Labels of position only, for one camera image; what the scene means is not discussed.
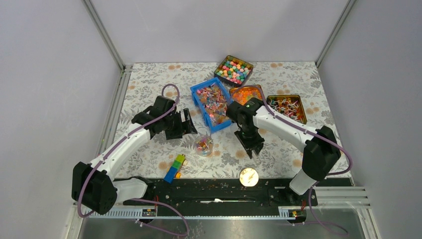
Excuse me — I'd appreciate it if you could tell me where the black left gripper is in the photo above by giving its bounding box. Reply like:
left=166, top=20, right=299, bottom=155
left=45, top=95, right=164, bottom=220
left=163, top=108, right=197, bottom=139

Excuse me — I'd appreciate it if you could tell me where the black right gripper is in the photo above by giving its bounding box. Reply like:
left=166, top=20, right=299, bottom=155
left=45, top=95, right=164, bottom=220
left=234, top=125, right=265, bottom=158

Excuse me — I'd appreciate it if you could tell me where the clear glass jar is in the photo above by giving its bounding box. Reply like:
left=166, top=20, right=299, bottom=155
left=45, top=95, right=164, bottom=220
left=194, top=134, right=213, bottom=157

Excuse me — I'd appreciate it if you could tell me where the gold round jar lid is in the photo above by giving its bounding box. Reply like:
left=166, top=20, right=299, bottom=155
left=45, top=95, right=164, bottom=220
left=239, top=168, right=259, bottom=187

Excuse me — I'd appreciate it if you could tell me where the blue plastic bin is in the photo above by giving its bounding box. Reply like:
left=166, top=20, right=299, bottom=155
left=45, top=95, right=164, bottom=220
left=190, top=78, right=232, bottom=133

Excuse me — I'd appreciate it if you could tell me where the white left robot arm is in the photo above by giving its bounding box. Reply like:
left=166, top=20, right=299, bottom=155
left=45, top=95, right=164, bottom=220
left=71, top=96, right=197, bottom=215

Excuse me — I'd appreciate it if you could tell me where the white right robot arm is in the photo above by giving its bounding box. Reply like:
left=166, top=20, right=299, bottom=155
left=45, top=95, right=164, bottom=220
left=226, top=98, right=341, bottom=205

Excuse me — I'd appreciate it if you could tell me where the gold tin with gummy candies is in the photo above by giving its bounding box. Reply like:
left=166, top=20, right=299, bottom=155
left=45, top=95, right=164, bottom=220
left=227, top=85, right=263, bottom=105

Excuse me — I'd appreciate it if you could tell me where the dark tin with pastel candies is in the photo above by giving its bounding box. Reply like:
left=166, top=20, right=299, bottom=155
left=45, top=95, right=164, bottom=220
left=213, top=55, right=254, bottom=87

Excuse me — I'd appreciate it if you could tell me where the colourful toy brick stack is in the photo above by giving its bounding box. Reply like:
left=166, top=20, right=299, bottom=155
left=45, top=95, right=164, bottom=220
left=163, top=154, right=187, bottom=184

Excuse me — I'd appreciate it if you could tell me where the gold tin with lollipops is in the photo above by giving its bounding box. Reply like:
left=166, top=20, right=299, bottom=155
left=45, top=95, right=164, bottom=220
left=266, top=95, right=307, bottom=124

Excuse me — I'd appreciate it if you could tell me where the floral patterned table mat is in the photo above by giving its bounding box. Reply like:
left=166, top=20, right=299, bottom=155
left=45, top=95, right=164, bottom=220
left=115, top=61, right=336, bottom=178

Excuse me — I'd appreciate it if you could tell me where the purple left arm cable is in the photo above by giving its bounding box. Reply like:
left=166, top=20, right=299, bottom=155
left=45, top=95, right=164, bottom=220
left=77, top=84, right=191, bottom=237

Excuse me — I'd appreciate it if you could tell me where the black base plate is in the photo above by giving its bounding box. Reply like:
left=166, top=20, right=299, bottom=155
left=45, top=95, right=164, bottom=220
left=122, top=177, right=353, bottom=208

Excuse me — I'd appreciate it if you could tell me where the grey cable duct rail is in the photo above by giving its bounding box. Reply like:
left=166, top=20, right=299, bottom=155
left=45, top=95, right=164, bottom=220
left=90, top=207, right=307, bottom=220

